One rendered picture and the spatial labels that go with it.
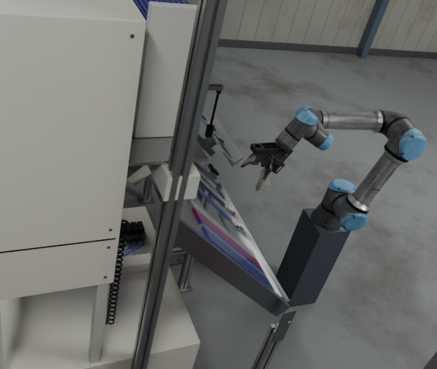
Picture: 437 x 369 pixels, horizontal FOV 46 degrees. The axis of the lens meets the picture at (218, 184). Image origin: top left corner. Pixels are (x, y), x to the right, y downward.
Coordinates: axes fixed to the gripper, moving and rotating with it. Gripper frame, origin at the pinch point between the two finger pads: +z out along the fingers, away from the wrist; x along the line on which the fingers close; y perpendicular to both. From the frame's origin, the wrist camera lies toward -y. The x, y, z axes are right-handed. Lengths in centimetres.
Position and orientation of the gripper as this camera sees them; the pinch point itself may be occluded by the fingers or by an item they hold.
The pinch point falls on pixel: (247, 178)
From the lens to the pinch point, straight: 202.4
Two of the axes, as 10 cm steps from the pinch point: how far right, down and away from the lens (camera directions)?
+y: 6.8, 3.0, 6.6
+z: -6.3, 7.1, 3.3
